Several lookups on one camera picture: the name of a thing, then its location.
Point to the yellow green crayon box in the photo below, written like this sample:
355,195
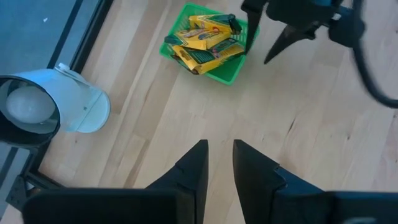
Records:
199,37
214,22
202,60

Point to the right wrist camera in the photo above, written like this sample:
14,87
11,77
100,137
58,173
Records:
346,28

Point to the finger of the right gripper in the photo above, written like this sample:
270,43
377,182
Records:
284,42
252,29

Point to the green plastic basket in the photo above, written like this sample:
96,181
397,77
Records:
228,70

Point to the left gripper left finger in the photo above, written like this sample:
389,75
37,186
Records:
124,207

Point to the black aluminium table frame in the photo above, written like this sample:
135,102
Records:
94,25

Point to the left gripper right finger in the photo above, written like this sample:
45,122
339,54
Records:
280,207

